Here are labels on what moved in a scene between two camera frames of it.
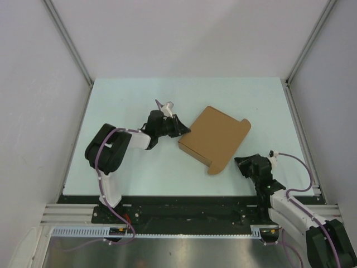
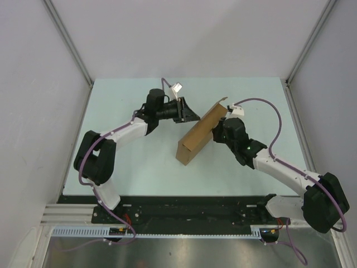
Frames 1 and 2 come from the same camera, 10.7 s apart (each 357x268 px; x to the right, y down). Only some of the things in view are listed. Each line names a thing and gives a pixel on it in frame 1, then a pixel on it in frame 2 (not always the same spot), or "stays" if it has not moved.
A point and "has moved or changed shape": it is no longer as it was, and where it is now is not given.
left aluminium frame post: x=63 y=31 stays
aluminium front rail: x=54 y=214 stays
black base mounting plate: x=193 y=210 stays
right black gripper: x=242 y=162 to x=216 y=131
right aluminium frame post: x=290 y=101 stays
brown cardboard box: x=214 y=139 has moved or changed shape
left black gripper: x=178 y=128 to x=183 y=112
